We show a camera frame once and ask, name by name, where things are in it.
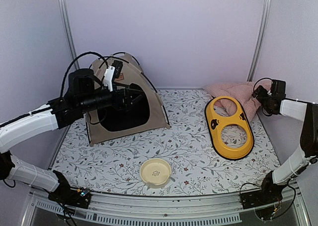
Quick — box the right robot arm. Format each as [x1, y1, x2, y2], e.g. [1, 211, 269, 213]
[252, 79, 318, 204]

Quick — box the front aluminium rail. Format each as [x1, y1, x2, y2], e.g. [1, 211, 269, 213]
[21, 182, 311, 226]

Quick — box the aluminium frame post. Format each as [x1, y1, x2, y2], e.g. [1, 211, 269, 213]
[58, 0, 77, 59]
[247, 0, 271, 81]

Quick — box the floral table mat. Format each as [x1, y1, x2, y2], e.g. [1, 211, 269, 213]
[53, 89, 280, 196]

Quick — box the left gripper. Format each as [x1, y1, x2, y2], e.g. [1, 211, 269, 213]
[79, 81, 145, 114]

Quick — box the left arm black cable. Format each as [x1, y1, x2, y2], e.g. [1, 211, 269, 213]
[60, 51, 110, 97]

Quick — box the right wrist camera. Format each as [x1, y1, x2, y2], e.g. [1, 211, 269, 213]
[252, 85, 268, 99]

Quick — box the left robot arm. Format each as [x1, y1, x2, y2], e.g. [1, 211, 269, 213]
[0, 66, 145, 203]

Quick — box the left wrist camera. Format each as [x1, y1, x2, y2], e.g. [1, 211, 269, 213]
[102, 60, 123, 92]

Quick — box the beige pet tent fabric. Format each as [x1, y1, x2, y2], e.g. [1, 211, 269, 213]
[86, 52, 170, 146]

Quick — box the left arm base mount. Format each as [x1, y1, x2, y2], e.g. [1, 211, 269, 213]
[48, 185, 92, 209]

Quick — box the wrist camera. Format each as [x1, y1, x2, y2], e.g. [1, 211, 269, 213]
[252, 85, 268, 99]
[102, 60, 123, 92]

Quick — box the yellow double bowl holder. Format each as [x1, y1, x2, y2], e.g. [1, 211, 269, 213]
[204, 96, 254, 160]

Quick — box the right aluminium frame post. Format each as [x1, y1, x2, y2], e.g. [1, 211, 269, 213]
[247, 0, 271, 81]

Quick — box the cream paw print bowl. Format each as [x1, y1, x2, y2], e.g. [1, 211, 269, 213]
[140, 158, 172, 189]

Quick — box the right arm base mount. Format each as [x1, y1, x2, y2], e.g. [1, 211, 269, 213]
[239, 190, 283, 221]

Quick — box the pink checkered cushion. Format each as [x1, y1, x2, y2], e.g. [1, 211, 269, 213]
[203, 79, 271, 122]

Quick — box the black tent pole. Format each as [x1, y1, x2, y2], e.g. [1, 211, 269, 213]
[85, 59, 110, 146]
[101, 52, 170, 132]

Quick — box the left aluminium frame post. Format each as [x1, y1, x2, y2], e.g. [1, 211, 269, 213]
[58, 0, 77, 59]

